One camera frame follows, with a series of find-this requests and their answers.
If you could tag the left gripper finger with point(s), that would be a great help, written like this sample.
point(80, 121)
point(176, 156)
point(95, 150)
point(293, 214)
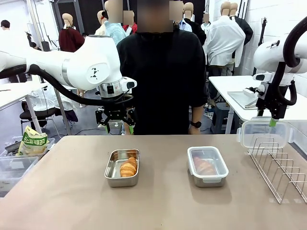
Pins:
point(102, 117)
point(130, 118)

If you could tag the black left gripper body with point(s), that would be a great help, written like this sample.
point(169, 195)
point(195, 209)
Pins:
point(115, 112)

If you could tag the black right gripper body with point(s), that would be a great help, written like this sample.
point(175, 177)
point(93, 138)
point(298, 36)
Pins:
point(275, 100)

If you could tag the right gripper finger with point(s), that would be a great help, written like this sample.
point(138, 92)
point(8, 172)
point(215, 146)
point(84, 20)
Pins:
point(260, 111)
point(272, 121)

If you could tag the clear plastic snap lid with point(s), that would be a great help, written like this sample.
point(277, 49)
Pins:
point(259, 134)
point(217, 153)

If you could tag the golden croissant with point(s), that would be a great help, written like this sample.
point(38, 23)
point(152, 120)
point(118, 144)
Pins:
point(128, 167)
point(204, 165)

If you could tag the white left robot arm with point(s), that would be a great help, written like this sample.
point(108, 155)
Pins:
point(91, 62)

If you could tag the person's left forearm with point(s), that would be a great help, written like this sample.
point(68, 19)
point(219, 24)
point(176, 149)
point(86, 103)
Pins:
point(197, 113)

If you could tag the person's left hand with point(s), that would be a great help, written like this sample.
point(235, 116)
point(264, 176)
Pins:
point(194, 130)

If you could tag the grey metal stand pole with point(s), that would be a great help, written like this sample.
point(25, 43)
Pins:
point(63, 112)

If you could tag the person in black shirt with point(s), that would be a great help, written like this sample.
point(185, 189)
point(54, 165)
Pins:
point(163, 72)

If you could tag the clear plastic storage bin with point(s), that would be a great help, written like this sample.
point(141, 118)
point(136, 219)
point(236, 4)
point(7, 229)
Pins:
point(14, 172)
point(50, 143)

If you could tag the rectangular stainless steel container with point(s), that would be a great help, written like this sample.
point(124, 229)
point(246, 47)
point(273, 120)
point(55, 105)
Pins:
point(208, 184)
point(112, 178)

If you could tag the black wrist watch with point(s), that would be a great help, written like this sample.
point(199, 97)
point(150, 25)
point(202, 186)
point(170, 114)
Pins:
point(196, 124)

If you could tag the black office chair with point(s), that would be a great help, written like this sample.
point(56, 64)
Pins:
point(36, 115)

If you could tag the green yellow snack bag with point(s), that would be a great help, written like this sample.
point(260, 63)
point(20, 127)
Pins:
point(33, 143)

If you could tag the mannequin in black jacket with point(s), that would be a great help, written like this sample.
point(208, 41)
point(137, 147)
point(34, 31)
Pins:
point(247, 28)

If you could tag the mannequin in white shirt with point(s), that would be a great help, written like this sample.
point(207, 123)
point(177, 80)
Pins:
point(223, 40)

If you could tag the mannequin in light blue fleece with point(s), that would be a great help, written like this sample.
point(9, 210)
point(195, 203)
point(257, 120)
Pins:
point(115, 31)

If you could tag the mannequin in dark red garment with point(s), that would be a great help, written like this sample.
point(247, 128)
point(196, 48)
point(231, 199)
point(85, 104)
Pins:
point(70, 40)

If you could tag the mannequin in red jacket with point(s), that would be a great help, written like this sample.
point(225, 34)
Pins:
point(130, 28)

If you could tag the mannequin in beige shirt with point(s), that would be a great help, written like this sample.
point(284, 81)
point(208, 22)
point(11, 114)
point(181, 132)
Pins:
point(100, 27)

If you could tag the mannequin in dark coat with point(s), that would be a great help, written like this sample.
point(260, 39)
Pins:
point(195, 26)

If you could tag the person in white shirt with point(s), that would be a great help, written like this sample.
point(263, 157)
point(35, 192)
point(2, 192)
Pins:
point(9, 40)

